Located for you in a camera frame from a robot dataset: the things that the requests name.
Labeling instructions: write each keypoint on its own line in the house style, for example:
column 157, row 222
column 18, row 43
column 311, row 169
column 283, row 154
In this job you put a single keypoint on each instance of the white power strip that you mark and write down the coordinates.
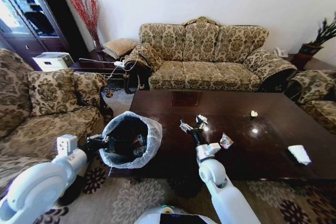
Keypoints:
column 119, row 63

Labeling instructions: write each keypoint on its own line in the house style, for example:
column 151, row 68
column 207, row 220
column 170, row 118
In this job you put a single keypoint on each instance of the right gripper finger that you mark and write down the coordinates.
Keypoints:
column 200, row 123
column 185, row 125

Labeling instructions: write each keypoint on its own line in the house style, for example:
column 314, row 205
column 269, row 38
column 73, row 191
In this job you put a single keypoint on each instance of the patterned square cushion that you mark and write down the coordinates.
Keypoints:
column 52, row 91

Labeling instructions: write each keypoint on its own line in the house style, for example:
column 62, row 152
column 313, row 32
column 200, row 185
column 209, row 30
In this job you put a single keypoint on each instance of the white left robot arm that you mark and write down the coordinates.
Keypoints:
column 39, row 182

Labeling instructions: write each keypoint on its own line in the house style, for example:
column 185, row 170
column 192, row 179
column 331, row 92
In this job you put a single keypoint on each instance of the small crumpled white paper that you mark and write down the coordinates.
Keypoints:
column 254, row 113

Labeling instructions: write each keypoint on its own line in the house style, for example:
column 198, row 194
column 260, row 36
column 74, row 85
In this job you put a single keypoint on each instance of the glass vase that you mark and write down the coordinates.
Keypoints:
column 97, row 41

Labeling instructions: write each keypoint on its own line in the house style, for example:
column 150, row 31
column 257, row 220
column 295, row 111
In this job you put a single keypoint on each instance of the crumpled white paper ball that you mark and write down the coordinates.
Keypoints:
column 204, row 119

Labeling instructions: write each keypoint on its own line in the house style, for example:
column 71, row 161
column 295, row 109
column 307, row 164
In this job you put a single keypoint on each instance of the left gripper finger with silver bars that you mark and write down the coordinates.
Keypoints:
column 98, row 137

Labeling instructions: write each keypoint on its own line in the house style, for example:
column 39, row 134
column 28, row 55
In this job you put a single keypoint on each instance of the patterned armchair with cushion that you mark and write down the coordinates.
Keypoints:
column 39, row 129

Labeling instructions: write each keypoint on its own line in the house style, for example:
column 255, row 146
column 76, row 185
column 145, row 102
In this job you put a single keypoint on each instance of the beige woven cushion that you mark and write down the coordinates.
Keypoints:
column 118, row 47

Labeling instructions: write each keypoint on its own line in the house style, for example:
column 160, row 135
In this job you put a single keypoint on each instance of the crumpled snack wrapper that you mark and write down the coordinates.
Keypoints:
column 225, row 140

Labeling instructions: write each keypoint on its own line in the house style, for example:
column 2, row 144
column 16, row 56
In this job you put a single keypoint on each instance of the white air purifier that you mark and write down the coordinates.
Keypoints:
column 52, row 61

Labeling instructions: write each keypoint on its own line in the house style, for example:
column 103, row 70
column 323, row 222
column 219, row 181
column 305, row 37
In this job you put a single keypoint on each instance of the dark wooden side table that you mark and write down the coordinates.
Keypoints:
column 97, row 66

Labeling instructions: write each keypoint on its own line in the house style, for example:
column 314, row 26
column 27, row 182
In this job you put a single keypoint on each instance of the dark wooden glass cabinet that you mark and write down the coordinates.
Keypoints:
column 34, row 16

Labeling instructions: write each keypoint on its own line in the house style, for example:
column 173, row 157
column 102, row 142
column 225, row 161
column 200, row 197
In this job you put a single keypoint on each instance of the white robot front shell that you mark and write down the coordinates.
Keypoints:
column 173, row 216

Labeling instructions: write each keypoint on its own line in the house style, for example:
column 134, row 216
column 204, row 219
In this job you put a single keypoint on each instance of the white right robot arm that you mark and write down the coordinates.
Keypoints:
column 225, row 195

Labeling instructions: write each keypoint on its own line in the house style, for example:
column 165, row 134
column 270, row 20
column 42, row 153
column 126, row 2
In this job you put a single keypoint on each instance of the black bin with white bag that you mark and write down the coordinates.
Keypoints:
column 126, row 134

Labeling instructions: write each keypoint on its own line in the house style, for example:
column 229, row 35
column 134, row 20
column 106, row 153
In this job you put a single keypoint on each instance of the white telephone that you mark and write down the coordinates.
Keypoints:
column 281, row 52

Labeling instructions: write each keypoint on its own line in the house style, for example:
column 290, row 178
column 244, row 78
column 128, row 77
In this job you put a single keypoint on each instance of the red decorative branches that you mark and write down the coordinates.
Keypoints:
column 88, row 14

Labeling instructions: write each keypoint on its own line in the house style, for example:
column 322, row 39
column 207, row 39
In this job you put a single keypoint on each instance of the red white wrapper in bin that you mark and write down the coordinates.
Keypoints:
column 138, row 140

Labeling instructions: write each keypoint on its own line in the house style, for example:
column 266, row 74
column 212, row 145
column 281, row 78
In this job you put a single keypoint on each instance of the white tissue paper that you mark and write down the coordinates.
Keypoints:
column 299, row 154

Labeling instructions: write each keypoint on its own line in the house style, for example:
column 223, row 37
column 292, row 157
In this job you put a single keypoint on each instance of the green potted plant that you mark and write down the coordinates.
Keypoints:
column 319, row 37

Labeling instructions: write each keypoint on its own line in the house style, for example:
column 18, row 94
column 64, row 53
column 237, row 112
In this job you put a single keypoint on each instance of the patterned three-seat sofa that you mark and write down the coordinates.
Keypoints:
column 207, row 58

